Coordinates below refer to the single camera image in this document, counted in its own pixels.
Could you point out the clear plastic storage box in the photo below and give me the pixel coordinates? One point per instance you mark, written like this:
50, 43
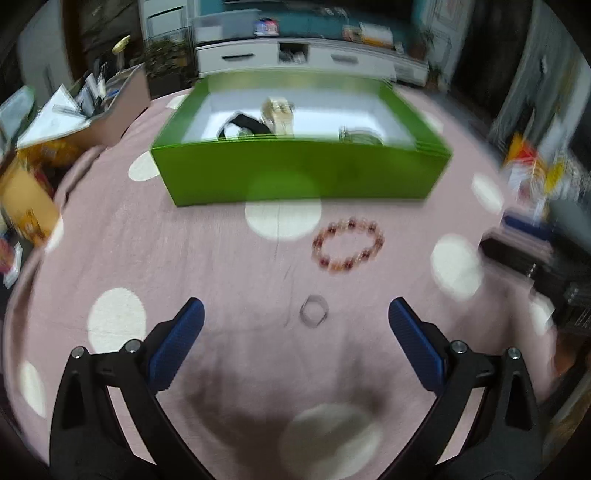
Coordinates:
228, 25

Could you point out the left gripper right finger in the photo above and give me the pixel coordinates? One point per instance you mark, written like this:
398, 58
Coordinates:
504, 441

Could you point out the black strap wristwatch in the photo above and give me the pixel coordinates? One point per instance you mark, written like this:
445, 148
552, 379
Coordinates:
241, 125

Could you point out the potted green plant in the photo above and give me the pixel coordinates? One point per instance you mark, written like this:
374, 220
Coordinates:
169, 66

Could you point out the pink storage bin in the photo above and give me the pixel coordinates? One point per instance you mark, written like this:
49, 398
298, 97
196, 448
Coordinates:
132, 98

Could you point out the white plastic shopping bag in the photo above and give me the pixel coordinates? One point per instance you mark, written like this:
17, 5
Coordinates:
526, 178

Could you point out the pink polka dot blanket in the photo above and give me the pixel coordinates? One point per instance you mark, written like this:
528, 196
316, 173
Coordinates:
297, 374

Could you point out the white tv cabinet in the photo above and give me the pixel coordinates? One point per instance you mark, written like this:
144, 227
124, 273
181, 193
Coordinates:
314, 54

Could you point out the right hand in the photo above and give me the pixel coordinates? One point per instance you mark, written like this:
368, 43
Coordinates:
567, 347

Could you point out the cream strap wristwatch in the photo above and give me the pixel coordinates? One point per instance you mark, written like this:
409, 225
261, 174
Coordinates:
278, 115

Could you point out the green cardboard box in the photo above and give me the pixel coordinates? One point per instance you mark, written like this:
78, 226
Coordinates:
197, 168

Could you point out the white paper sheet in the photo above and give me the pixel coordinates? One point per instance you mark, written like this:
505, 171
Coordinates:
58, 118

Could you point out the silver bangle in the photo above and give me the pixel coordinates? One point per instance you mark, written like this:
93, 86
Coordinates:
360, 136

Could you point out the yellow bear bottle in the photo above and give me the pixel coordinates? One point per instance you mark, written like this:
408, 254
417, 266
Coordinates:
30, 209

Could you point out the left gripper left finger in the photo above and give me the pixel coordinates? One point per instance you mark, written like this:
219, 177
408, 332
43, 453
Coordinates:
86, 439

